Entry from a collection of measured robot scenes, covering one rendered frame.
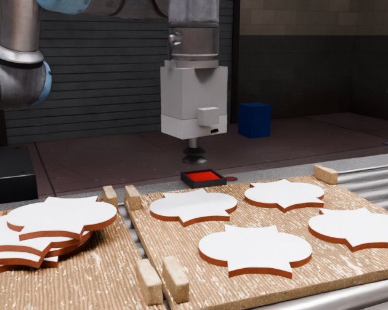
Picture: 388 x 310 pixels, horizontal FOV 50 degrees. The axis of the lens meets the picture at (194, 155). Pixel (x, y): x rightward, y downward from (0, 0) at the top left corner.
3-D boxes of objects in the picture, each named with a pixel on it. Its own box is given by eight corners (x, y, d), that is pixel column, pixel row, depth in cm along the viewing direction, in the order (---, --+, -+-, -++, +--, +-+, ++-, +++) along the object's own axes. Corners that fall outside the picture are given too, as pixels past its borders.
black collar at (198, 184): (180, 179, 91) (180, 171, 91) (212, 175, 94) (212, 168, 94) (193, 190, 85) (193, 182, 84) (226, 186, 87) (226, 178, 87)
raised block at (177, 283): (161, 276, 50) (160, 256, 50) (175, 274, 51) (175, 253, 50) (175, 306, 45) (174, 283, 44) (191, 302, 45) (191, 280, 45)
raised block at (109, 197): (102, 200, 74) (101, 185, 73) (113, 198, 75) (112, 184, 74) (108, 213, 69) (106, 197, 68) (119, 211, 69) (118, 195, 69)
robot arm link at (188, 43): (229, 27, 62) (183, 27, 57) (228, 59, 63) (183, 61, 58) (199, 29, 67) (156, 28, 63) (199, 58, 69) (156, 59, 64)
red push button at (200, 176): (185, 179, 91) (185, 173, 91) (210, 176, 93) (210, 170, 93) (195, 189, 86) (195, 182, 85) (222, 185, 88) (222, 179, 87)
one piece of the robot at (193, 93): (189, 42, 56) (190, 160, 60) (241, 42, 60) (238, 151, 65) (154, 42, 63) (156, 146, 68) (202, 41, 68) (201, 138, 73)
